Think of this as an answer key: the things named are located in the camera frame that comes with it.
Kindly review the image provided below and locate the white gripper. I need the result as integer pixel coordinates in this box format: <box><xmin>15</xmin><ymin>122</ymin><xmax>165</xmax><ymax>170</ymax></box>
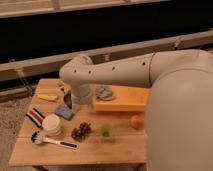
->
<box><xmin>71</xmin><ymin>84</ymin><xmax>93</xmax><ymax>112</ymax></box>

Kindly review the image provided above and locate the grey blue towel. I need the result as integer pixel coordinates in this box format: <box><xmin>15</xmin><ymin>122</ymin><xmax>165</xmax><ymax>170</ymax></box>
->
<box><xmin>96</xmin><ymin>86</ymin><xmax>114</xmax><ymax>101</ymax></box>

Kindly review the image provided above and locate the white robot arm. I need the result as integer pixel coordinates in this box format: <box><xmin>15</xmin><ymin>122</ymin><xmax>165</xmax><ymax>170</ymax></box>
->
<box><xmin>59</xmin><ymin>49</ymin><xmax>213</xmax><ymax>171</ymax></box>

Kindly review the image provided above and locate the small green cup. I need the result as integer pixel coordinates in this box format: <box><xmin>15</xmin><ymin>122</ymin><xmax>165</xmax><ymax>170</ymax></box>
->
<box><xmin>100</xmin><ymin>124</ymin><xmax>113</xmax><ymax>140</ymax></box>

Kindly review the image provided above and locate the dark green scoop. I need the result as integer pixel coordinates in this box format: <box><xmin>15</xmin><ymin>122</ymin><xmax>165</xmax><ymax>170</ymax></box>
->
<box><xmin>64</xmin><ymin>91</ymin><xmax>72</xmax><ymax>109</ymax></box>

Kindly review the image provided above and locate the small brown object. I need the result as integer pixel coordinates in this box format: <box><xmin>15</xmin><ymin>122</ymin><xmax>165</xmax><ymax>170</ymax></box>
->
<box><xmin>57</xmin><ymin>82</ymin><xmax>65</xmax><ymax>92</ymax></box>

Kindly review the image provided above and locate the blue sponge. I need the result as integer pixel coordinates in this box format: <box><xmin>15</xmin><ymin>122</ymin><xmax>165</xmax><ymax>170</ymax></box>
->
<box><xmin>54</xmin><ymin>105</ymin><xmax>73</xmax><ymax>120</ymax></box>

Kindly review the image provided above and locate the dark grape bunch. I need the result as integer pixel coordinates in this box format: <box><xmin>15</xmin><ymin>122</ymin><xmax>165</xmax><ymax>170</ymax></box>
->
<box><xmin>71</xmin><ymin>122</ymin><xmax>92</xmax><ymax>141</ymax></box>

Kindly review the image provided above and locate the striped cloth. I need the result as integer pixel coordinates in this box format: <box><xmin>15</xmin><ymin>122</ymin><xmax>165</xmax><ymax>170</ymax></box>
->
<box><xmin>26</xmin><ymin>108</ymin><xmax>45</xmax><ymax>128</ymax></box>

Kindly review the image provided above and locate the wooden table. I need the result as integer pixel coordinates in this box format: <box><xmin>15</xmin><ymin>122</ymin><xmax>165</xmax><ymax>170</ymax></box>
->
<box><xmin>8</xmin><ymin>78</ymin><xmax>148</xmax><ymax>167</ymax></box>

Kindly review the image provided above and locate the orange peach fruit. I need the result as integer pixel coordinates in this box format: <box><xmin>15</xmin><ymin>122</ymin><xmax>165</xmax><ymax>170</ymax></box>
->
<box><xmin>130</xmin><ymin>115</ymin><xmax>144</xmax><ymax>130</ymax></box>

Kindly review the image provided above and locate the white dish brush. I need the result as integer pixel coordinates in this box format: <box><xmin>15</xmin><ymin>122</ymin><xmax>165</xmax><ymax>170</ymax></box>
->
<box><xmin>31</xmin><ymin>131</ymin><xmax>78</xmax><ymax>149</ymax></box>

